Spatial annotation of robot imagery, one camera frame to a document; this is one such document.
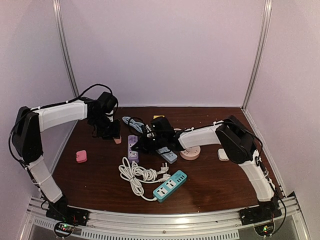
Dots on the pink plug adapter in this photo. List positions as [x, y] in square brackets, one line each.
[81, 156]

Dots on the yellow cube socket adapter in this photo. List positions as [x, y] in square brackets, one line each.
[157, 116]

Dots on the teal USB power strip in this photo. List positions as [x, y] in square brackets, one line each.
[167, 188]

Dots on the small pink adapter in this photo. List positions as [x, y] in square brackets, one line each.
[117, 140]

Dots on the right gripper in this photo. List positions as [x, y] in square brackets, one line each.
[143, 144]

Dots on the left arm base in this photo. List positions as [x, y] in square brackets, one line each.
[61, 211]

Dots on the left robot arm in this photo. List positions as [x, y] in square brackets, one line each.
[26, 134]

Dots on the pink round power strip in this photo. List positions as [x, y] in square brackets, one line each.
[191, 154]

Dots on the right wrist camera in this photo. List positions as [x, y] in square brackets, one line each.
[160, 125]

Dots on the grey-blue power strip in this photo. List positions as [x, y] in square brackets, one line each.
[167, 154]

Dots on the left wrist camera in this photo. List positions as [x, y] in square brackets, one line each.
[109, 105]

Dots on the aluminium front rail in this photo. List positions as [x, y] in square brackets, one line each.
[215, 225]

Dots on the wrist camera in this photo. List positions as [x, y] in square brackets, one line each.
[160, 125]
[109, 105]

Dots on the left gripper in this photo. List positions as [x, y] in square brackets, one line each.
[114, 133]

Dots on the white plug adapter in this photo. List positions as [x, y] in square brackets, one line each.
[222, 156]

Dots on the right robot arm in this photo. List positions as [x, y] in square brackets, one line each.
[236, 140]

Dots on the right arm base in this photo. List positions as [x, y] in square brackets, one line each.
[260, 213]

